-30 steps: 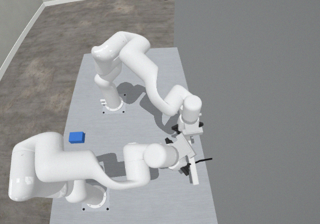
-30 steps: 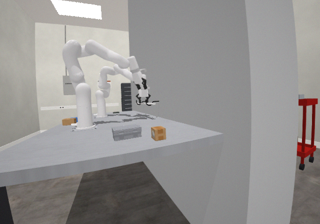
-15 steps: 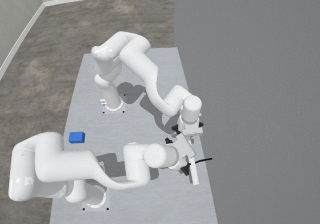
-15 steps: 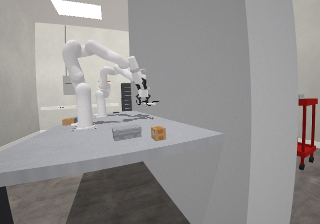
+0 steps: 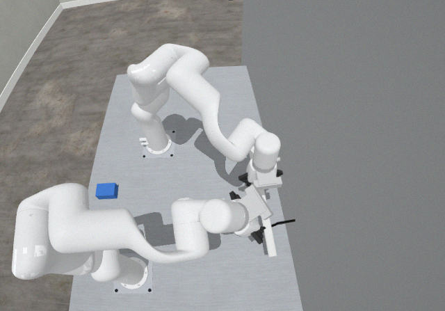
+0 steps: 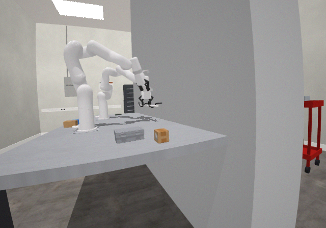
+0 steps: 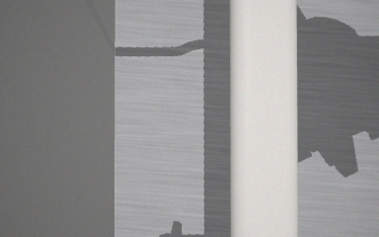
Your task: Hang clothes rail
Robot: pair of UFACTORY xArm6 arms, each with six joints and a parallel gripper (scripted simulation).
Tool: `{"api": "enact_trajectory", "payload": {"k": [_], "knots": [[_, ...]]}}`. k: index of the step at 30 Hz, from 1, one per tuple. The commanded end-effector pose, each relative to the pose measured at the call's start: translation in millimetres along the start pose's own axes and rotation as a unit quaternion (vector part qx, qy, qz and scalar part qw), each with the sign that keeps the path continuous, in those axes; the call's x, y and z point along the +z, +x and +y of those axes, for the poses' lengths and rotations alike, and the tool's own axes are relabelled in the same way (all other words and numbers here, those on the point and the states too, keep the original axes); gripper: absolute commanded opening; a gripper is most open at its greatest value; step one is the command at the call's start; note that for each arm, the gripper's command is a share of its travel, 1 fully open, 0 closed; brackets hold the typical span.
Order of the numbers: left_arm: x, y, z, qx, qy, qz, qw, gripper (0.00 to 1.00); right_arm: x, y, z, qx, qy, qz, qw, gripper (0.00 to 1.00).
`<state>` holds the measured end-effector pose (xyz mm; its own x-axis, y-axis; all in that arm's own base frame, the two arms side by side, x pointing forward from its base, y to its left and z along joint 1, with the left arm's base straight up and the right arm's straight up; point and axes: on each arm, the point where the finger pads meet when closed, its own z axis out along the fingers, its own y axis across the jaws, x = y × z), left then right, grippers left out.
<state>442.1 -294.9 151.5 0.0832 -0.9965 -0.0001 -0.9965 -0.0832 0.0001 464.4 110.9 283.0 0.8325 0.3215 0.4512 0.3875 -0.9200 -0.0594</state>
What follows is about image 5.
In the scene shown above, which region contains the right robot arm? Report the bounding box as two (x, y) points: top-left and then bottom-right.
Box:
(12, 183), (274, 289)

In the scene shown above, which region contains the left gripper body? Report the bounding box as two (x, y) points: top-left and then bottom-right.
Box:
(246, 159), (277, 183)

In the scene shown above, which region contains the blue block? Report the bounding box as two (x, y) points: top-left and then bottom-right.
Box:
(95, 183), (118, 199)

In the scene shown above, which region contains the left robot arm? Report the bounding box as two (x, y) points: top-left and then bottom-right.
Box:
(127, 44), (282, 190)

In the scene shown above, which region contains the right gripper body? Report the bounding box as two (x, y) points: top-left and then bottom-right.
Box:
(230, 199), (260, 237)

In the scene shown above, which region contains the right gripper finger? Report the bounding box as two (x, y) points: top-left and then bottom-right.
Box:
(251, 227), (266, 244)
(229, 191), (241, 200)

